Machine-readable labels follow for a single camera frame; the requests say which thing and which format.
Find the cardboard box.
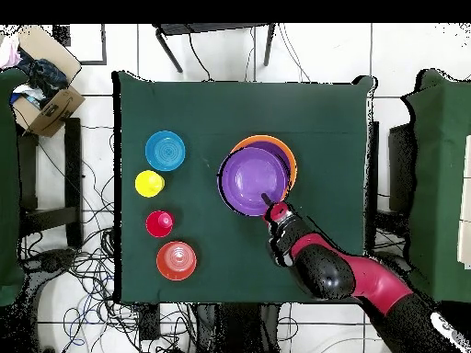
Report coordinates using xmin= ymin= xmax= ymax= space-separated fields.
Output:
xmin=10 ymin=24 xmax=86 ymax=138

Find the black power brick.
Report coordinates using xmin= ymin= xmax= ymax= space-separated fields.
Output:
xmin=138 ymin=302 xmax=162 ymax=341

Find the tangle of floor cables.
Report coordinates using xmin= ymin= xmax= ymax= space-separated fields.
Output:
xmin=17 ymin=120 xmax=196 ymax=353

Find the dark green tablecloth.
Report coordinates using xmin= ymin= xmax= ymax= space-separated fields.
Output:
xmin=111 ymin=70 xmax=378 ymax=305

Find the white panel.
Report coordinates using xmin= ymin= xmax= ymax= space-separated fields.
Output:
xmin=456 ymin=134 xmax=471 ymax=270

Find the red plastic cup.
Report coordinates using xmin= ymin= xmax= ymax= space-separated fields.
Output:
xmin=145 ymin=210 xmax=175 ymax=239

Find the yellow plastic cup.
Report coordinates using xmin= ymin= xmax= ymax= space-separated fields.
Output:
xmin=134 ymin=169 xmax=166 ymax=199

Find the pile of clothes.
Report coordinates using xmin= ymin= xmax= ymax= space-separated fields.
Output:
xmin=0 ymin=34 xmax=71 ymax=109

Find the blue plastic bowl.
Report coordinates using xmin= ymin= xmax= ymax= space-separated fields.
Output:
xmin=144 ymin=130 xmax=187 ymax=173

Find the black metal frame table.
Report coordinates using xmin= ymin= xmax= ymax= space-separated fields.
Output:
xmin=152 ymin=22 xmax=277 ymax=74

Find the small red-orange plastic bowl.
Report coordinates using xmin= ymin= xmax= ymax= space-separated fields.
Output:
xmin=155 ymin=240 xmax=198 ymax=282

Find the green cloth covered table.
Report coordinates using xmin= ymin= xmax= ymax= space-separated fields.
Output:
xmin=0 ymin=68 xmax=29 ymax=307
xmin=399 ymin=68 xmax=471 ymax=304

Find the purple plastic bowl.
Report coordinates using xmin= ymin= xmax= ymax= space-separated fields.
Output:
xmin=249 ymin=141 xmax=294 ymax=174
xmin=217 ymin=145 xmax=291 ymax=218

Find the large orange plastic bowl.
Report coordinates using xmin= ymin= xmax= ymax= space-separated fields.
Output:
xmin=230 ymin=134 xmax=298 ymax=192

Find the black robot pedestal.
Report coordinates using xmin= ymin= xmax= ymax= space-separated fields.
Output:
xmin=190 ymin=302 xmax=282 ymax=353

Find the black floor frame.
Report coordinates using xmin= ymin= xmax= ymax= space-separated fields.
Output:
xmin=52 ymin=23 xmax=108 ymax=66

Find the black stand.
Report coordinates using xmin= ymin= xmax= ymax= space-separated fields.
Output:
xmin=387 ymin=122 xmax=419 ymax=216

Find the black floor device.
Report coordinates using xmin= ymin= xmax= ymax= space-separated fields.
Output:
xmin=21 ymin=247 xmax=79 ymax=275

